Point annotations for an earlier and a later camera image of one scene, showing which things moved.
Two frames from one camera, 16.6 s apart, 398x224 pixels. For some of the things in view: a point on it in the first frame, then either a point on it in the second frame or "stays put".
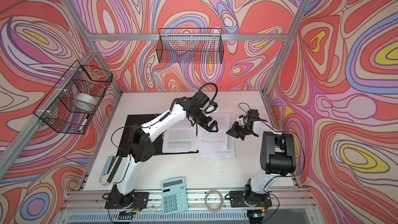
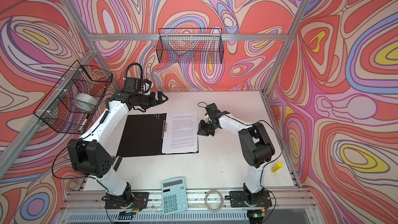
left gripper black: x=209 y=128 → x=154 y=101
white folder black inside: x=128 y=120 stays put
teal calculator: x=173 y=195 stays put
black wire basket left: x=70 y=105 stays put
